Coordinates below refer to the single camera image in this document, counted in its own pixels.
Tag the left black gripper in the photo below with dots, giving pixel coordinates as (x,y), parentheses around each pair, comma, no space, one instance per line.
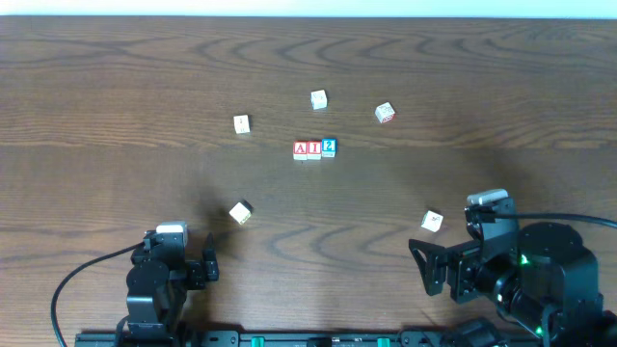
(197,273)

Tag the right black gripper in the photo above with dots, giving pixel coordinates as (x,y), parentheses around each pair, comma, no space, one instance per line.
(453,271)

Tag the red letter A block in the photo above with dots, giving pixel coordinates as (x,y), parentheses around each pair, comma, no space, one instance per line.
(300,150)

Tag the blue number 2 block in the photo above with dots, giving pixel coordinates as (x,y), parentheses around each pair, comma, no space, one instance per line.
(328,148)

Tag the red letter I block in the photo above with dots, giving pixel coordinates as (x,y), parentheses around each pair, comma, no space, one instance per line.
(314,150)

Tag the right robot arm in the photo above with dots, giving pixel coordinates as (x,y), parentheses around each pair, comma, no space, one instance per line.
(540,275)

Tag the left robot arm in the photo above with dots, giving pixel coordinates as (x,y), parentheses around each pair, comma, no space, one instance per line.
(158,284)

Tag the white block lower right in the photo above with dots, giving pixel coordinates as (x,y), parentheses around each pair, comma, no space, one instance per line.
(432,221)

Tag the white block lower left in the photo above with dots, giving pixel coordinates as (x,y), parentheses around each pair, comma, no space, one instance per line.
(241,212)

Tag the white block upper left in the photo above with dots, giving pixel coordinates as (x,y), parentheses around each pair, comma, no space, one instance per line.
(242,124)

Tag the white red block upper right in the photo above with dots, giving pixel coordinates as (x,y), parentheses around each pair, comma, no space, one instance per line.
(384,112)

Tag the white block top centre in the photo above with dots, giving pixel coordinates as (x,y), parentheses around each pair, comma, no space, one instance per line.
(318,99)

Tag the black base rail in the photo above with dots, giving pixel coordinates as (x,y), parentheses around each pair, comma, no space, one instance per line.
(409,338)

